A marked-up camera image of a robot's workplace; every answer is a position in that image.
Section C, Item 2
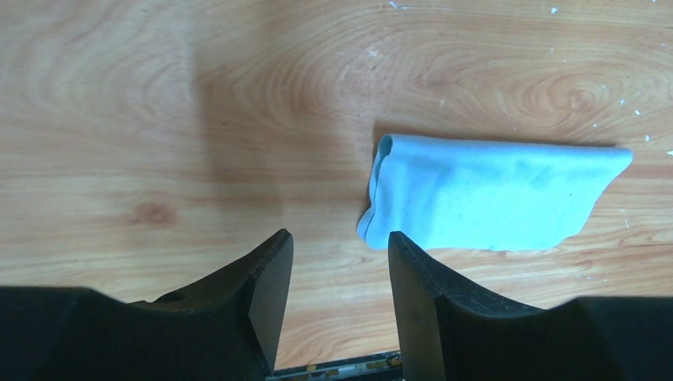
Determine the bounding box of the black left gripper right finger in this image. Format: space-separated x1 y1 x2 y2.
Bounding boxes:
388 232 672 380

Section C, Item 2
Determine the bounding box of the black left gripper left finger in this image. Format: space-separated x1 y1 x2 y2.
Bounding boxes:
1 229 293 380

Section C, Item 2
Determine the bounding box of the light blue cleaning cloth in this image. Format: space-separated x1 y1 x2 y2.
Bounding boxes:
357 134 633 251

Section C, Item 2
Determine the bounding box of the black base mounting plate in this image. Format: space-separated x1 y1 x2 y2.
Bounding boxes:
266 351 405 381

